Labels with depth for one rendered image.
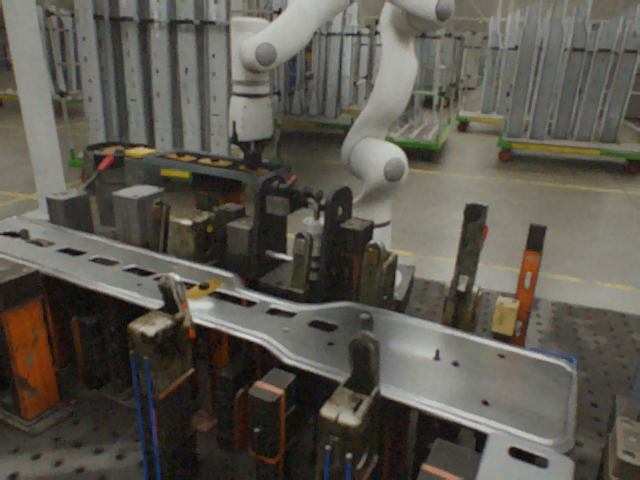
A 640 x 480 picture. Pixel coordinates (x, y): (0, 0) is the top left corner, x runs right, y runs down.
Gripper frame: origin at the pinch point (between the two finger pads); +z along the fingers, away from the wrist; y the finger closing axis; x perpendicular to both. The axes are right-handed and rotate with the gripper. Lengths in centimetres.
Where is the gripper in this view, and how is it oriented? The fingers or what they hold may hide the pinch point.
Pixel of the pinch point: (252, 159)
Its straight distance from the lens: 127.7
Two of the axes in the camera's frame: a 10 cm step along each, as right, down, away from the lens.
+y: -7.1, 2.3, -6.7
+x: 7.0, 2.8, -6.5
